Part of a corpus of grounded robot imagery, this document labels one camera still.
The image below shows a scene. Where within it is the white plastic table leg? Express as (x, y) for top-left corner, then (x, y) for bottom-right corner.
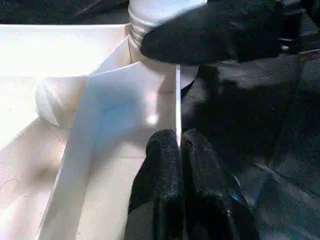
(128, 0), (209, 49)

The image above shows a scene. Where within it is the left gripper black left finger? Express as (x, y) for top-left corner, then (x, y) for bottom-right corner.
(124, 128), (186, 240)

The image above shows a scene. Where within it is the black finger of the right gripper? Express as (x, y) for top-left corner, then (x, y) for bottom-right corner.
(139, 0), (287, 66)

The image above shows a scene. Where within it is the black plastic mat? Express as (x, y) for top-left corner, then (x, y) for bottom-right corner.
(0, 0), (320, 240)

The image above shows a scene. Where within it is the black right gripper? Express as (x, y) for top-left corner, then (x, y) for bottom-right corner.
(278, 0), (320, 57)

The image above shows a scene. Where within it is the white plastic table top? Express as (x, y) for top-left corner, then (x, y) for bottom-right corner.
(0, 22), (201, 240)

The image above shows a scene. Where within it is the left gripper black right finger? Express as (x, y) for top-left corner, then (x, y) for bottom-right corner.
(181, 128), (262, 240)

